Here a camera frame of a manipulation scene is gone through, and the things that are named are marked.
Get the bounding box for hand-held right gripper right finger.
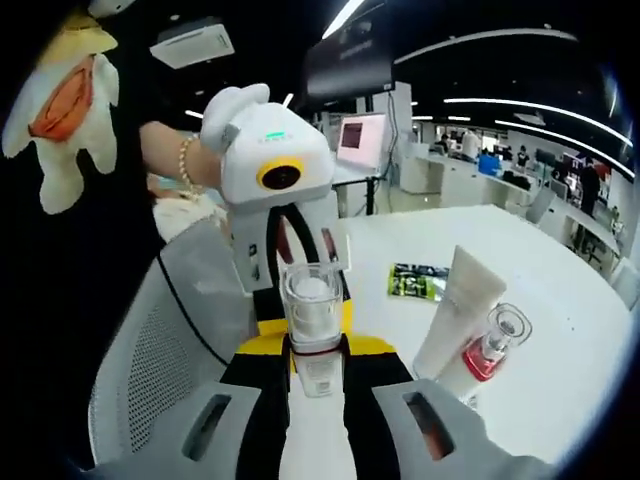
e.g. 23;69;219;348
342;335;554;480

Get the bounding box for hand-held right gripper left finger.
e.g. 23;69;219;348
97;333;292;480

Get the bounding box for small white pump bottle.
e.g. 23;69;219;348
277;262;359;480

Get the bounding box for green skincare sachet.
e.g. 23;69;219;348
388;261;452;304

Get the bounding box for white skincare tube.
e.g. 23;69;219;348
411;244;509;382

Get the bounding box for large red-collar pump bottle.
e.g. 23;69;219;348
439;301;534;402

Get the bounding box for pink screen monitor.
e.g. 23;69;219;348
336;113;390;175

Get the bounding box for large dark screen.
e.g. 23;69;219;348
303;8;397;107

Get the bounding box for grey mesh office chair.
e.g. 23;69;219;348
87;218;282;467

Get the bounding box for ceiling air conditioner unit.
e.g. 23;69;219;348
149;16;237;70

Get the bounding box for blue crate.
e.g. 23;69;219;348
476;153;504;177

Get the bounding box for person's dark clothing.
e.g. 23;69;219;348
0;0;169;466

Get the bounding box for white plush duck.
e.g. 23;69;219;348
1;8;122;216

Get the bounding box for pearl bracelet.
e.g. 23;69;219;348
178;133;204;197

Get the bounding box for black cable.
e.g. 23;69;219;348
158;249;236;369

